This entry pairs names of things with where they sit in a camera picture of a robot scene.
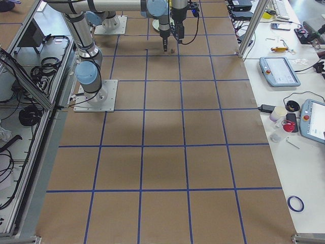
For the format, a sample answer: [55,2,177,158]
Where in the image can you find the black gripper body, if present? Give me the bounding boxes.
[158,15,170,38]
[174,17,185,40]

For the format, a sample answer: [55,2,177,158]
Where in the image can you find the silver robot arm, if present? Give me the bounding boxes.
[47,1,171,102]
[171,0,188,42]

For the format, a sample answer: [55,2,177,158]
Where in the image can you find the light green plate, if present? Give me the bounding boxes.
[152,19,159,33]

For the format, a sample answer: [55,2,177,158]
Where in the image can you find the smartphone on desk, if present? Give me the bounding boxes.
[271,23,290,31]

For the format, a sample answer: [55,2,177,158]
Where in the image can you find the far blue teach pendant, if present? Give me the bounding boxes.
[259,57,301,87]

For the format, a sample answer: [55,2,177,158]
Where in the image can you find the blue teach pendant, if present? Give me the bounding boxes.
[300,99,325,144]
[259,57,301,87]

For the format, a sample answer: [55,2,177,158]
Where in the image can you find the black power adapter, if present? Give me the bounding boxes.
[257,104,275,114]

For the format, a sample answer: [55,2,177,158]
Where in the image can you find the white paper cup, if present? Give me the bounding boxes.
[269,106,287,122]

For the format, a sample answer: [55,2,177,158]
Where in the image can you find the black small bowl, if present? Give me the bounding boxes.
[285,100,301,112]

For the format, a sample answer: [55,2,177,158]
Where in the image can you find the red round object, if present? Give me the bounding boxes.
[282,120,296,133]

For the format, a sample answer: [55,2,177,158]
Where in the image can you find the near blue teach pendant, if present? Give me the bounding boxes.
[300,99,325,144]

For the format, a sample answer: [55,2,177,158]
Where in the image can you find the blue tape roll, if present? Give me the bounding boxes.
[287,196,305,212]

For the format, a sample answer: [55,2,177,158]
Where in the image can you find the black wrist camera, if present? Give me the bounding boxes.
[188,2,200,18]

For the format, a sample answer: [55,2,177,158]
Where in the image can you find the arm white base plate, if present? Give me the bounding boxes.
[94,15,127,36]
[73,80,118,112]

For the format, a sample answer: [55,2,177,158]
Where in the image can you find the aluminium frame post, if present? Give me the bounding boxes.
[238,0,269,58]

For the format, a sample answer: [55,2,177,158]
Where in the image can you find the coiled black cables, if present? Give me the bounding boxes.
[19,104,41,128]

